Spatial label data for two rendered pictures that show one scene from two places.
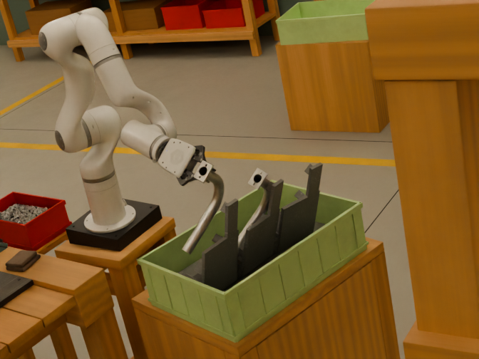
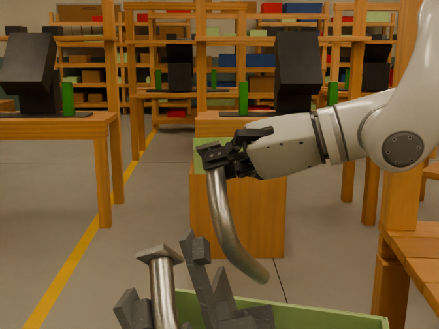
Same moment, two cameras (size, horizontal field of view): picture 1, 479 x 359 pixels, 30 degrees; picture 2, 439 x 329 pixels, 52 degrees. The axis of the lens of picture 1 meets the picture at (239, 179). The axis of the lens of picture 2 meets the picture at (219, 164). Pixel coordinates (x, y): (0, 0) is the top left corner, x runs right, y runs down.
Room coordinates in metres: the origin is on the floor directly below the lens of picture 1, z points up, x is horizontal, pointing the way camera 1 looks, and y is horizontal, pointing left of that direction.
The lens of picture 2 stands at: (2.90, -0.31, 1.43)
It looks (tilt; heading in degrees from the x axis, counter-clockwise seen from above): 14 degrees down; 143
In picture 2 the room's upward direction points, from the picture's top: straight up
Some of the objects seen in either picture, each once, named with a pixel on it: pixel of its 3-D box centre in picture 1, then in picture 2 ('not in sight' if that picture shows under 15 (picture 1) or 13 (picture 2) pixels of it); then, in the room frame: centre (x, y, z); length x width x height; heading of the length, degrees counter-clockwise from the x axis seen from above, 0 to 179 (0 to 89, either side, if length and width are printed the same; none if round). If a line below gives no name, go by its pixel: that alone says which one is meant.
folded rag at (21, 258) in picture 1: (23, 260); not in sight; (2.76, 0.79, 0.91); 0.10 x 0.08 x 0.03; 149
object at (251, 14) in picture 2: not in sight; (237, 67); (-3.38, 4.77, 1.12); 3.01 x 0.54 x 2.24; 55
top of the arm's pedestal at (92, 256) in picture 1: (115, 238); not in sight; (2.96, 0.49, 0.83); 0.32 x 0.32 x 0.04; 52
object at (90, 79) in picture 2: not in sight; (123, 63); (-6.72, 4.17, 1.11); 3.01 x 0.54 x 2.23; 55
